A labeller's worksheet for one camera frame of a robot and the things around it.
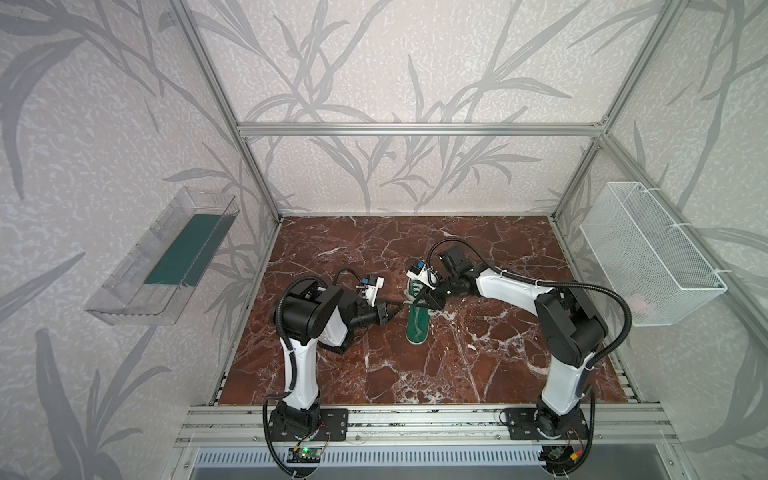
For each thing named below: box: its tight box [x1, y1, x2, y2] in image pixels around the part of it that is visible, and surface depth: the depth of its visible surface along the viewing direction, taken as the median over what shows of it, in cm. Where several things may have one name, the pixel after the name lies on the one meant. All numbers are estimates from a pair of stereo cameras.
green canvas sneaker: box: [404, 278, 430, 346], surface depth 90 cm
